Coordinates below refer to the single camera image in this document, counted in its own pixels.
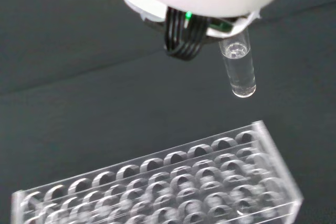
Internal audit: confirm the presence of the clear plastic test tube rack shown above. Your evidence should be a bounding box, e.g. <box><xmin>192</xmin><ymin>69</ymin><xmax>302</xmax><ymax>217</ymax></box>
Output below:
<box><xmin>10</xmin><ymin>120</ymin><xmax>305</xmax><ymax>224</ymax></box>

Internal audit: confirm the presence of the black bench cloth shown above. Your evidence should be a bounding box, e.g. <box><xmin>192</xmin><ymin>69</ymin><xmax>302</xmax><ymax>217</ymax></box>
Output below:
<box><xmin>0</xmin><ymin>0</ymin><xmax>336</xmax><ymax>224</ymax></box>

